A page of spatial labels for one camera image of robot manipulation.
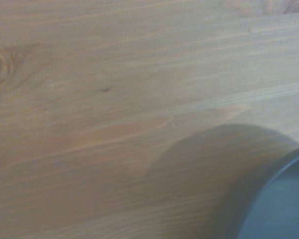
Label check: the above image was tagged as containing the dark green bowl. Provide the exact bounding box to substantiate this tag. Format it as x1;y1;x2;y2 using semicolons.
235;143;299;239

